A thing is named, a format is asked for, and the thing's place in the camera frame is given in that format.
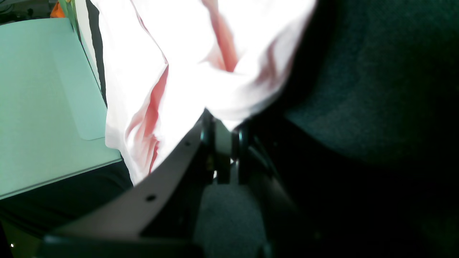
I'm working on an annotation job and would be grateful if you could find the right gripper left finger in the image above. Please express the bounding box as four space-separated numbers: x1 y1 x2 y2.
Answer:
43 110 216 248

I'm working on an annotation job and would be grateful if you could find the pink T-shirt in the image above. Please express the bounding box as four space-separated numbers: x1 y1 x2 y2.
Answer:
74 0 318 185

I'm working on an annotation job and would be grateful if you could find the white board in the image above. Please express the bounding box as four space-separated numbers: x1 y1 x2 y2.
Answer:
0 18 121 199

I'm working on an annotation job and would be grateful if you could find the black table cloth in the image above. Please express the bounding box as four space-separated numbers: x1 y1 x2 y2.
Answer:
1 0 458 258

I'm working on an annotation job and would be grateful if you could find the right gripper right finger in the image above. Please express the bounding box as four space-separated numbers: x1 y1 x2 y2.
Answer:
233 122 321 258

